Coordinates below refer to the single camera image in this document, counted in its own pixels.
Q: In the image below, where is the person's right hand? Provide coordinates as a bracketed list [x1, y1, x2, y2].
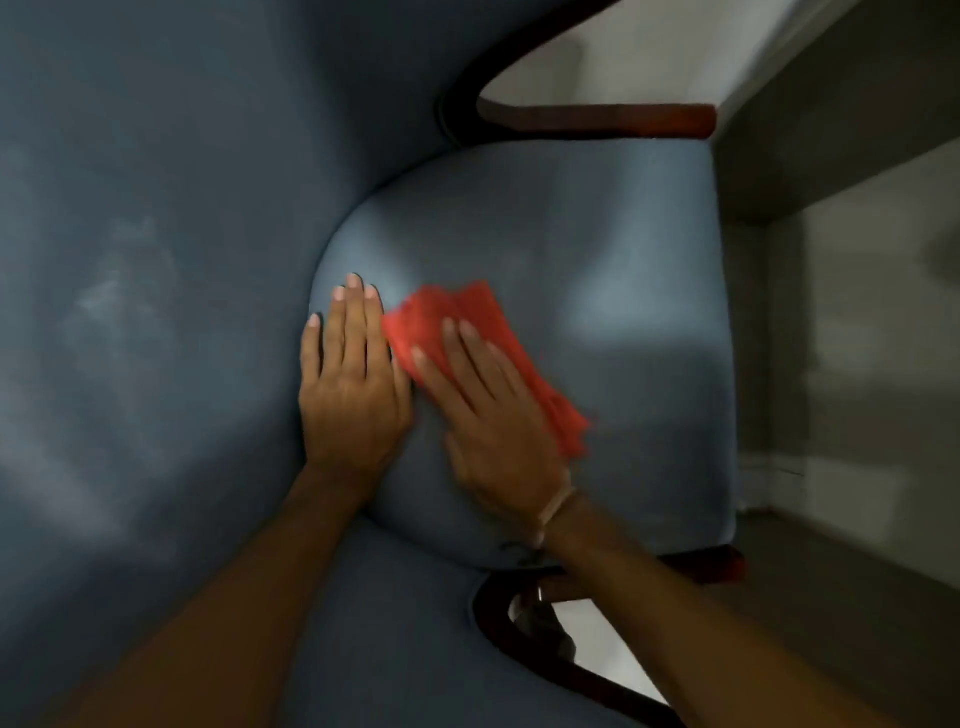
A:
[410, 318, 575, 526]

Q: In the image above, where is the person's right forearm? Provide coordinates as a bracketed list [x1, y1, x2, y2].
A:
[541, 491, 901, 728]

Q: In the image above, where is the red cleaning cloth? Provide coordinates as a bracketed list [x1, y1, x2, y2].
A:
[381, 280, 592, 460]

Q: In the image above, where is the person's left hand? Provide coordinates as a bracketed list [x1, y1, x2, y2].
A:
[298, 273, 416, 492]

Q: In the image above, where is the person's left forearm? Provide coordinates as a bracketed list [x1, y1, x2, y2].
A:
[45, 466, 380, 728]

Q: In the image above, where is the white thread wristband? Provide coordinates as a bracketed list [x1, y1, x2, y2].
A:
[531, 487, 580, 549]

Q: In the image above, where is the blue upholstered armchair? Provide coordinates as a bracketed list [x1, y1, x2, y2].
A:
[0, 0, 750, 728]

